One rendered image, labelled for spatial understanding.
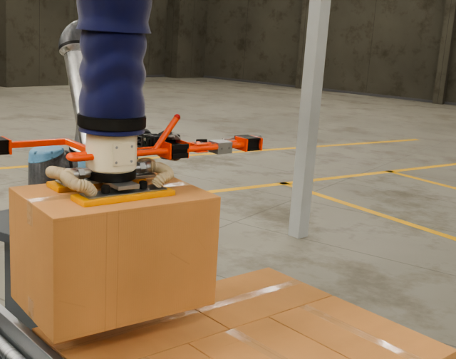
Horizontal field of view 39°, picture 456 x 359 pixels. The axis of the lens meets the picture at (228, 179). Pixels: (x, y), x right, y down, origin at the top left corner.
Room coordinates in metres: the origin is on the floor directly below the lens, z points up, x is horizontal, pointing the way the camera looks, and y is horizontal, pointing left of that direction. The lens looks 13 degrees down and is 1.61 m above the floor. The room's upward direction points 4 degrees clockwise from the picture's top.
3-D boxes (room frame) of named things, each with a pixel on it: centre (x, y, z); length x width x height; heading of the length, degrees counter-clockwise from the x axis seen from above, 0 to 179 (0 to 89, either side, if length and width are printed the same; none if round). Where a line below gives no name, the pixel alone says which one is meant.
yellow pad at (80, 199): (2.06, 0.34, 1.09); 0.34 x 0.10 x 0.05; 129
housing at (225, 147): (2.42, 0.04, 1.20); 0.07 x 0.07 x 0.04; 39
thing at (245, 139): (2.50, -0.07, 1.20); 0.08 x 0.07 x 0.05; 129
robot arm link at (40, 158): (2.78, 0.80, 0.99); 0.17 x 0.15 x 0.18; 126
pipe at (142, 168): (2.13, 0.40, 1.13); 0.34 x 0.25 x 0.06; 129
